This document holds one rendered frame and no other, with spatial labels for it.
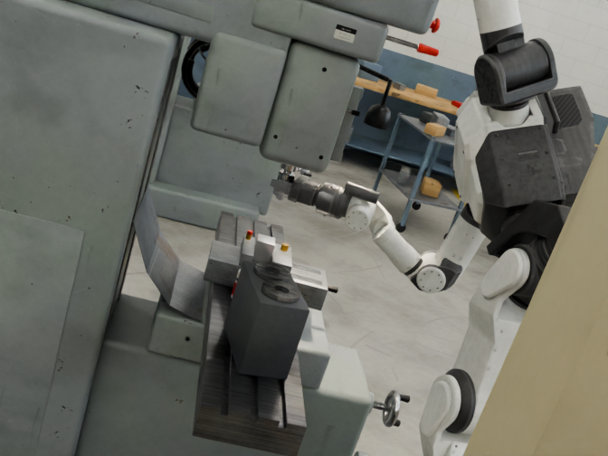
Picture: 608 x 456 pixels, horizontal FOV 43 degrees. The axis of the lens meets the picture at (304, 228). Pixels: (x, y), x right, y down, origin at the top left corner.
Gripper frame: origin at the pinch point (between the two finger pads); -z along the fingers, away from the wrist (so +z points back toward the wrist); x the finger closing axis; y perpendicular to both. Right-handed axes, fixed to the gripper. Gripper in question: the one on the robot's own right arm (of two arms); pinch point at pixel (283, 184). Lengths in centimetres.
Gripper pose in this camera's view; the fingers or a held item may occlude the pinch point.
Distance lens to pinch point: 214.4
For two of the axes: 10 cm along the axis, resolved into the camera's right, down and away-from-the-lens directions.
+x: -2.2, 2.5, -9.4
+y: -2.8, 9.1, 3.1
